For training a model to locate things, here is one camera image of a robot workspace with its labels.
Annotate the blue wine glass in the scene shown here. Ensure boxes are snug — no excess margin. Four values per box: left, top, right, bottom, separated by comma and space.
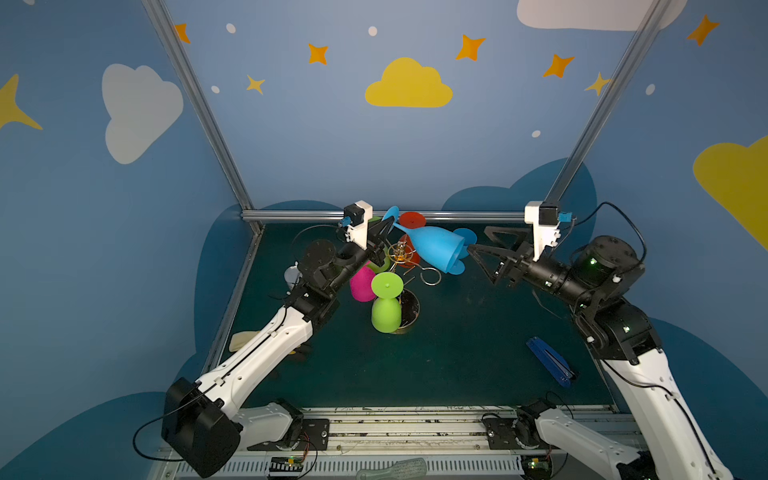
448, 228, 477, 275
382, 206, 463, 274

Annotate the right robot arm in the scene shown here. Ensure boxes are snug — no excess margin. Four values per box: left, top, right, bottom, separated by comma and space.
468, 227, 733, 479

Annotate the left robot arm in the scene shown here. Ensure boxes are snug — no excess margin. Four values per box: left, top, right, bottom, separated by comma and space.
161, 217, 395, 478

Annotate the back green wine glass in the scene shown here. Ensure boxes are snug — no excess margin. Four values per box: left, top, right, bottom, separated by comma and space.
367, 218, 388, 267

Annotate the green wine glass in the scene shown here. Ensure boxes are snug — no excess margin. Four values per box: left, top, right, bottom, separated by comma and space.
371, 272, 404, 334
367, 218, 388, 267

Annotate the red wine glass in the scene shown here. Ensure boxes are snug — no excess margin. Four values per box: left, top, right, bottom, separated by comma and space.
398, 211, 427, 269

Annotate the pink wine glass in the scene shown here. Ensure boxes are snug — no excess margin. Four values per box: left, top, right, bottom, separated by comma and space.
349, 266, 377, 303

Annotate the front green wine glass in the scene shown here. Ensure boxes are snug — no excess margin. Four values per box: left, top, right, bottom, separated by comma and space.
371, 272, 404, 334

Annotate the silver tin can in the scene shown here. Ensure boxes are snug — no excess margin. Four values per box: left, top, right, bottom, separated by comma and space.
283, 263, 302, 291

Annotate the blue stapler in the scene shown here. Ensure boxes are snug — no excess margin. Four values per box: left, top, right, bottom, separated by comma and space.
526, 337, 578, 388

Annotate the yellow black work glove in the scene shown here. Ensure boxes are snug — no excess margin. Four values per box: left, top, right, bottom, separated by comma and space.
228, 331, 259, 353

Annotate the right circuit board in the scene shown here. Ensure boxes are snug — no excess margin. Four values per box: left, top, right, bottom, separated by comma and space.
521, 456, 553, 480

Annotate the circuit board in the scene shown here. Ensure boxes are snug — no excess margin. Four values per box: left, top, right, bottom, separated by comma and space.
521, 456, 553, 480
265, 456, 308, 479

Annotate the clear plastic bottle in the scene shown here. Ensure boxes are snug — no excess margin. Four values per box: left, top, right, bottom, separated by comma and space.
356, 458, 428, 480

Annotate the left circuit board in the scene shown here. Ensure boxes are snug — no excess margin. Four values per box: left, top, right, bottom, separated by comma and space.
265, 456, 308, 479

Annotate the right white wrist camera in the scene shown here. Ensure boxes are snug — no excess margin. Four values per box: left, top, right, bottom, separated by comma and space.
524, 201, 574, 262

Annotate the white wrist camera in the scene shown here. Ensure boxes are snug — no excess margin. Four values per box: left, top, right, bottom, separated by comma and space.
339, 200, 373, 250
524, 201, 574, 262

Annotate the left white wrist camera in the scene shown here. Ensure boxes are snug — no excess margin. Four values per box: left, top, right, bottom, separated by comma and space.
339, 200, 373, 250

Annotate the gold wire glass rack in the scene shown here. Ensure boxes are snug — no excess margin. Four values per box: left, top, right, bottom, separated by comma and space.
387, 235, 443, 335

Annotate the back frame bar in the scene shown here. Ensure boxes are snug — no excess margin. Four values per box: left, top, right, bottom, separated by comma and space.
241, 210, 524, 224

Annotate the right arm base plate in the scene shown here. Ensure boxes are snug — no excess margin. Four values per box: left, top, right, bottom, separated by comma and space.
480, 414, 560, 450

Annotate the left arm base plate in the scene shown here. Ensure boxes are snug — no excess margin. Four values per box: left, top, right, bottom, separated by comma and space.
247, 418, 330, 451

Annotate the aluminium rail base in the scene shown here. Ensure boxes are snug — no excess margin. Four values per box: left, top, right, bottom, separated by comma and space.
146, 406, 667, 480

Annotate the right frame post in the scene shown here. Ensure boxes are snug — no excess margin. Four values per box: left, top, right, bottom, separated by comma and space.
544, 0, 672, 204

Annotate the frame post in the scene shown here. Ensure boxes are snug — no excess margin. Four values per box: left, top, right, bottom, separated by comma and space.
142, 0, 253, 214
544, 0, 672, 204

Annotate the left frame post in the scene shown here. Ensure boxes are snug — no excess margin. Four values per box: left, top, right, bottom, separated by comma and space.
142, 0, 253, 214

